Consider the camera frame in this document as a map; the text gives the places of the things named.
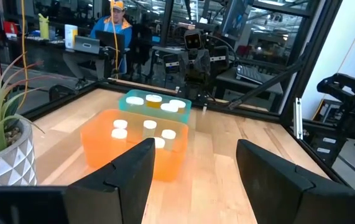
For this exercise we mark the succulent in white patterned pot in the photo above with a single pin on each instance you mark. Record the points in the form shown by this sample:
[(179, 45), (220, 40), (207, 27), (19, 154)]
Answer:
[(9, 161)]

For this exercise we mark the person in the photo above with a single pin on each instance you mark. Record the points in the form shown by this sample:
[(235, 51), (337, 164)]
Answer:
[(115, 26)]

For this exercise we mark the black neighbouring robot arm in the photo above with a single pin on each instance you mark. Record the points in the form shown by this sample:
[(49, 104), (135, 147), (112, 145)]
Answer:
[(351, 93)]

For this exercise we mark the small red-tinted pill bottle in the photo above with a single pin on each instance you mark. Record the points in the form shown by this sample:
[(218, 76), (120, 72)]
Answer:
[(120, 124)]

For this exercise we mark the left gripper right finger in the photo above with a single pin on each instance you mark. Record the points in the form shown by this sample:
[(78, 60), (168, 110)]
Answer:
[(273, 193)]

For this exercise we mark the black office desk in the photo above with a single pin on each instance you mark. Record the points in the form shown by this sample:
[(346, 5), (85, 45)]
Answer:
[(49, 53)]

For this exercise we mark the black aluminium rig frame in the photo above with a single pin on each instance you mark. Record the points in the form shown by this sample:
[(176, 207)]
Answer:
[(304, 71)]

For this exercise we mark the dark tilted monitor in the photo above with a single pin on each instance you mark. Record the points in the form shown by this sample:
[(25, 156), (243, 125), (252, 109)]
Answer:
[(237, 18)]

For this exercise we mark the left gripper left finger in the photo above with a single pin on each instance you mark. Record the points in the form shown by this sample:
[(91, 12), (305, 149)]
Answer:
[(118, 193)]

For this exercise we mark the black keyboard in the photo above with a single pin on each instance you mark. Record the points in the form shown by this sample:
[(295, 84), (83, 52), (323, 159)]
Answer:
[(250, 74)]

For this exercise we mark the orange translucent plastic bin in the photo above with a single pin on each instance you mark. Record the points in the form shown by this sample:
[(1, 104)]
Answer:
[(102, 155)]

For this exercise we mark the silver metal bracket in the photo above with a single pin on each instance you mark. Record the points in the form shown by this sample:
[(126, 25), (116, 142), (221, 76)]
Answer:
[(298, 118)]

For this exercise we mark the red box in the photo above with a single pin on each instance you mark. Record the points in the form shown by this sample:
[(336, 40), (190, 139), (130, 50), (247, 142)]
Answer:
[(11, 28)]

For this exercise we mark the green translucent plastic bin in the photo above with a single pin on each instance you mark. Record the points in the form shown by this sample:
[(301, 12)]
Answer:
[(124, 107)]

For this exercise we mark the yellow-green water bottle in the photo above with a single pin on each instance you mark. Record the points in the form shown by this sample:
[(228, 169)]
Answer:
[(44, 28)]

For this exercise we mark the white and yellow box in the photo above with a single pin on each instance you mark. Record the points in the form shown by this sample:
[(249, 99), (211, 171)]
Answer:
[(71, 36)]

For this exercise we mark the grey laptop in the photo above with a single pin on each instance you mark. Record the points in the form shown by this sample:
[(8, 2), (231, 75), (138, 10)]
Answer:
[(86, 45)]

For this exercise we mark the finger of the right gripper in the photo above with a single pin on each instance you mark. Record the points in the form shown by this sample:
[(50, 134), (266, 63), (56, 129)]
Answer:
[(203, 63), (186, 67)]

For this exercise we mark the black laptop screen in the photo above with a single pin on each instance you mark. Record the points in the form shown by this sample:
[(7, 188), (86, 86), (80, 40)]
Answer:
[(110, 40)]

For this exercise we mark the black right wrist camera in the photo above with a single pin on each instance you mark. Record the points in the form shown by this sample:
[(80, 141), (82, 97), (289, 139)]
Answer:
[(193, 40)]

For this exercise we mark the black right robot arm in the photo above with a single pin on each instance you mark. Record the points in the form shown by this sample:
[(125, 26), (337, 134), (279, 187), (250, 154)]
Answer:
[(172, 63)]

